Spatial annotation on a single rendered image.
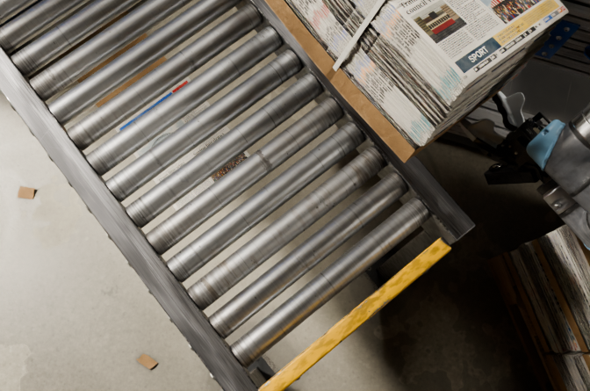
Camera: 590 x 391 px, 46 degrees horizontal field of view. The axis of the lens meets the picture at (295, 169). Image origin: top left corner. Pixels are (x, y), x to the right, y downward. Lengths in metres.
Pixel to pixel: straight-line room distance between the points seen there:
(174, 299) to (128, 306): 0.84
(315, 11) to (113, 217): 0.53
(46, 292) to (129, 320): 0.26
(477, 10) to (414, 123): 0.19
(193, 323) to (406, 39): 0.62
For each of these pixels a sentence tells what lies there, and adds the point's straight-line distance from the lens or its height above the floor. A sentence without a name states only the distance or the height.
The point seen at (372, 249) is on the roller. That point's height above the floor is 0.80.
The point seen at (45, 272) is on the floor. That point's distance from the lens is 2.20.
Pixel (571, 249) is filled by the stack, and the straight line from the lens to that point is 1.68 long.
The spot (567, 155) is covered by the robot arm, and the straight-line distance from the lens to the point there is 1.18.
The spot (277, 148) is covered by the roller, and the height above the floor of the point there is 0.80.
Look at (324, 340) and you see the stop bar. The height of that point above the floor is 0.82.
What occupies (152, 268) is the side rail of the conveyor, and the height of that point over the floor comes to 0.80.
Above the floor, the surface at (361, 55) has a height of 1.06.
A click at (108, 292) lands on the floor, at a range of 2.15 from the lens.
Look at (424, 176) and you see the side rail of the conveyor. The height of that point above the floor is 0.80.
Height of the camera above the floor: 2.09
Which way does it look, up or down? 75 degrees down
